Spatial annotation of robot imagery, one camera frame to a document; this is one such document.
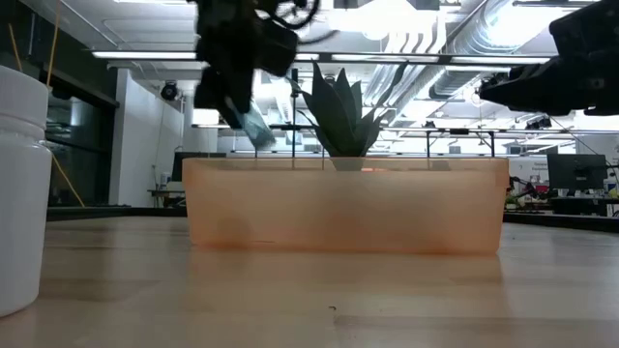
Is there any small background side table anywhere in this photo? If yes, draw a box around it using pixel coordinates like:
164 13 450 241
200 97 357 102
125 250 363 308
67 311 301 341
147 188 188 210

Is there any small white plant pot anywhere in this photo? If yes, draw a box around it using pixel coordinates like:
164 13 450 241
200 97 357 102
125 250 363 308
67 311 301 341
330 157 367 172

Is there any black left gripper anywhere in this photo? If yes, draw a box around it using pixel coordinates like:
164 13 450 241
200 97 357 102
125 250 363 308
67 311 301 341
192 0 299 131

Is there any yellow cable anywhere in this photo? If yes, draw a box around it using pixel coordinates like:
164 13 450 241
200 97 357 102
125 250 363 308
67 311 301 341
50 153 86 210

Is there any black metal frame table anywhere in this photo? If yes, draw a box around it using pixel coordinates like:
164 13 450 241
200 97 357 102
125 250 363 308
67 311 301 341
192 123 497 160

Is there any large white pill bottle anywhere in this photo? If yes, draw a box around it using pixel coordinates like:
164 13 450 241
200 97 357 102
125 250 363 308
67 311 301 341
0 65 53 319

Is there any black office desk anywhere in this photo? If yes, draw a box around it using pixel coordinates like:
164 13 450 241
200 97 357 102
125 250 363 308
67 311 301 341
549 194 619 218

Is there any orange translucent plastic basket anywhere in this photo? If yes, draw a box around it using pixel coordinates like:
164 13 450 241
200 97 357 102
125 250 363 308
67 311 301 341
182 157 511 256

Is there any teal translucent pill bottle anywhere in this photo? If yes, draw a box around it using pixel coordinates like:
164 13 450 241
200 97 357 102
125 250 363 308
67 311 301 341
225 96 278 152

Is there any black computer monitor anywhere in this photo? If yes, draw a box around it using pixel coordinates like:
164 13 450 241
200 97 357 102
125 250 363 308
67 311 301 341
171 152 228 183
546 153 608 191

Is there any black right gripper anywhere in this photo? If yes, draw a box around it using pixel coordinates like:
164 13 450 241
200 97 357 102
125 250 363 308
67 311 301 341
477 0 619 118

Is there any black dome security camera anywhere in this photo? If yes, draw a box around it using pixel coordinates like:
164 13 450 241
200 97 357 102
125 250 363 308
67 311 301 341
160 80 182 102

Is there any green agave plant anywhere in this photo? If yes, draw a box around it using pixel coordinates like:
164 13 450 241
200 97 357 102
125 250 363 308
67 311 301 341
288 61 408 160

